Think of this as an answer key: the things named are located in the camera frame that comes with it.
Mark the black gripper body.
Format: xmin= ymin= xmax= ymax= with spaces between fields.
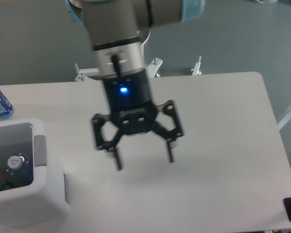
xmin=103 ymin=69 xmax=157 ymax=135

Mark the crushed clear plastic bottle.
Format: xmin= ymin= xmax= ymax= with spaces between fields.
xmin=6 ymin=153 xmax=33 ymax=184

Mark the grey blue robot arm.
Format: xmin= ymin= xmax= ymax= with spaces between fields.
xmin=65 ymin=0 xmax=205 ymax=170

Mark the white trash can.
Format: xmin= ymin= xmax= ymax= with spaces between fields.
xmin=0 ymin=118 xmax=69 ymax=227

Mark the trash inside the can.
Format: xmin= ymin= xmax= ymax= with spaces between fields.
xmin=0 ymin=180 xmax=16 ymax=192

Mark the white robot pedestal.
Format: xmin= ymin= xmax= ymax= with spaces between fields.
xmin=75 ymin=28 xmax=163 ymax=82

